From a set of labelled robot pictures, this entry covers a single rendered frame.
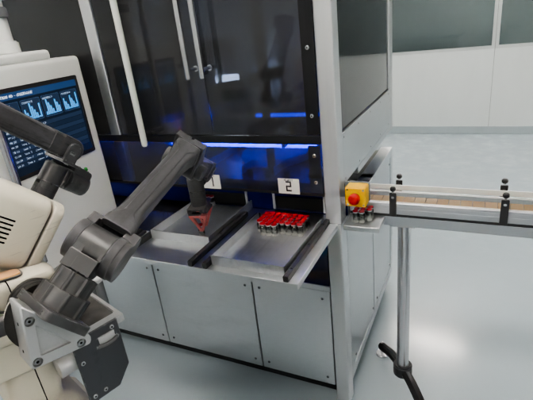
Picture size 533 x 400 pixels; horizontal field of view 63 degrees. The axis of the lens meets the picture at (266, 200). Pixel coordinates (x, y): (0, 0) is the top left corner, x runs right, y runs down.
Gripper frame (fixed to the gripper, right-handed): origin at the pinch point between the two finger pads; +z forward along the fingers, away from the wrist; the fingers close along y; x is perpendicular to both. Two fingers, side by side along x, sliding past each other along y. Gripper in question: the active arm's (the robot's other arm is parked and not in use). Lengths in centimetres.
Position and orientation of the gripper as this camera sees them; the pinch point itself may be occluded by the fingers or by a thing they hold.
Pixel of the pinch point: (203, 226)
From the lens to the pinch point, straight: 161.0
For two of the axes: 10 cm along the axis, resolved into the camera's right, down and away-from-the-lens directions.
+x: -9.8, 0.4, 1.9
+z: 1.1, 9.1, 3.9
